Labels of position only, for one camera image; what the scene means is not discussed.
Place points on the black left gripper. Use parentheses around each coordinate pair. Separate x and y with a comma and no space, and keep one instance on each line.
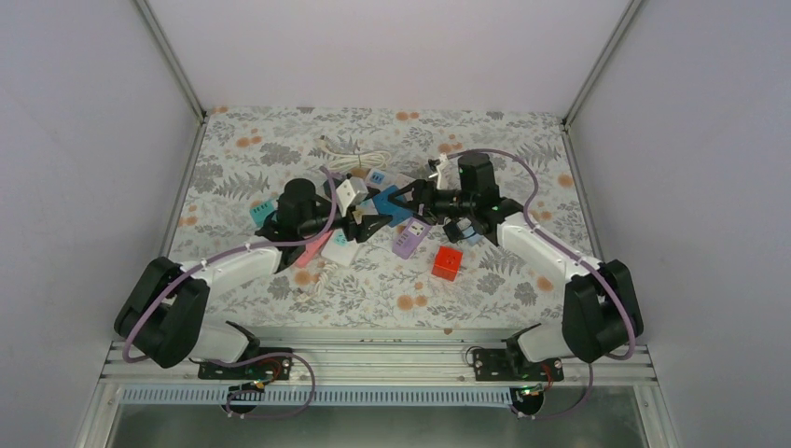
(361,231)

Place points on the pink triangular power strip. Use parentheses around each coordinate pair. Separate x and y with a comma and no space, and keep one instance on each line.
(312,250)

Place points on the white multicolour power strip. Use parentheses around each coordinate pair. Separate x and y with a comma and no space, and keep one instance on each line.
(364,210)

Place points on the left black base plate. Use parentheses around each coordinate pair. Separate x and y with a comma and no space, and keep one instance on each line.
(276,366)

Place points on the light blue small adapter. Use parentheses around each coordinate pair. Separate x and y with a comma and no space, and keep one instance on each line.
(470,236)

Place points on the purple power strip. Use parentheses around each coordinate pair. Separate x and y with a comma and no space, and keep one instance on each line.
(410,238)

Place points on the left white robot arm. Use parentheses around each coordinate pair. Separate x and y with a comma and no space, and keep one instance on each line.
(164,317)

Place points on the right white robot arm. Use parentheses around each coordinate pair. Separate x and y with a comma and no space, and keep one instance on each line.
(600,314)

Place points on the red cube socket adapter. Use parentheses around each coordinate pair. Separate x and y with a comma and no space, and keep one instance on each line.
(447,263)

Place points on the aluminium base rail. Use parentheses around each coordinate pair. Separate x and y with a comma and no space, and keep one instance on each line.
(397,364)

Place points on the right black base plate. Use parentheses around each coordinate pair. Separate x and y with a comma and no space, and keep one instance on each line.
(500,365)

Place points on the teal power strip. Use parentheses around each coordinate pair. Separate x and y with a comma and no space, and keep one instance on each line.
(260,211)

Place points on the blue cube socket adapter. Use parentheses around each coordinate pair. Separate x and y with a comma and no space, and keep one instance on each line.
(382,206)

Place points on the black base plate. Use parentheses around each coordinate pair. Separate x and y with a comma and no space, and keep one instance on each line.
(500,365)
(276,366)

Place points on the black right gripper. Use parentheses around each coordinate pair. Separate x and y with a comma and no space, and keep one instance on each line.
(418,187)

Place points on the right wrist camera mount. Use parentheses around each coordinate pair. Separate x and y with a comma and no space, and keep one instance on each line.
(439,171)

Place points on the floral patterned table mat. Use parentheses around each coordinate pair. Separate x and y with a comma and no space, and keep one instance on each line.
(248,153)

